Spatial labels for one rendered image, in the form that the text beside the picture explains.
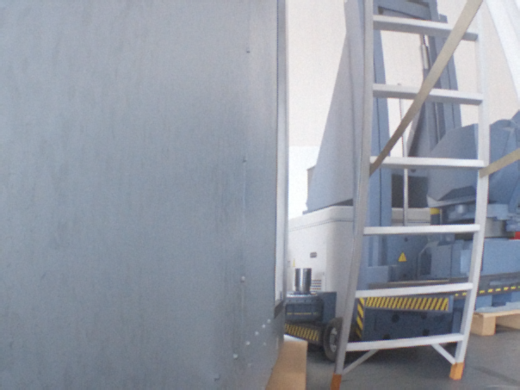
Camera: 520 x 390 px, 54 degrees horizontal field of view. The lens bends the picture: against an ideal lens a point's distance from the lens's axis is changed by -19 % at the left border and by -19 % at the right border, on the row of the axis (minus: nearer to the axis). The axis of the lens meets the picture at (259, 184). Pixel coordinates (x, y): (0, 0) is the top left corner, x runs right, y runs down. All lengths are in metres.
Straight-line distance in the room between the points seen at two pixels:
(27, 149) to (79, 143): 0.05
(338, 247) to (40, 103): 3.05
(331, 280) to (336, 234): 0.25
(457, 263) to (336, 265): 0.96
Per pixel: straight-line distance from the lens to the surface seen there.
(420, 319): 3.24
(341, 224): 3.23
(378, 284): 2.80
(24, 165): 0.20
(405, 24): 1.84
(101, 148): 0.28
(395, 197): 3.75
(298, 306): 3.11
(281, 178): 2.27
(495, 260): 2.52
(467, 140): 2.50
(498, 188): 2.52
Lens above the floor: 0.48
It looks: 8 degrees up
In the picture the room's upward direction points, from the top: 1 degrees clockwise
